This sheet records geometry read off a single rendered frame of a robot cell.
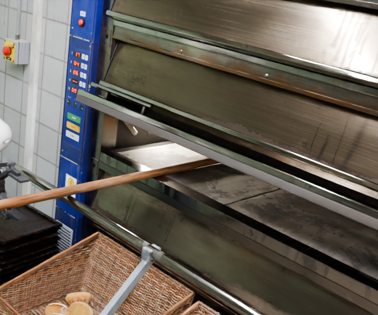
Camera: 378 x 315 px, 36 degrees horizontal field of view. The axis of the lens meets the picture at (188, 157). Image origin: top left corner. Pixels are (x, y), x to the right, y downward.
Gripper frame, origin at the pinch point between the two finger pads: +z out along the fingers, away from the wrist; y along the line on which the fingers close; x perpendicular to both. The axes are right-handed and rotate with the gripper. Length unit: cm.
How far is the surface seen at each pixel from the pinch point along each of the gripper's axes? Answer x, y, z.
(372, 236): -86, 2, 72
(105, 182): -31.0, -0.3, 1.3
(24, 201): -0.4, 0.4, 1.6
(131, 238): -16.5, 2.9, 32.3
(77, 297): -38, 56, -16
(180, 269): -17, 3, 52
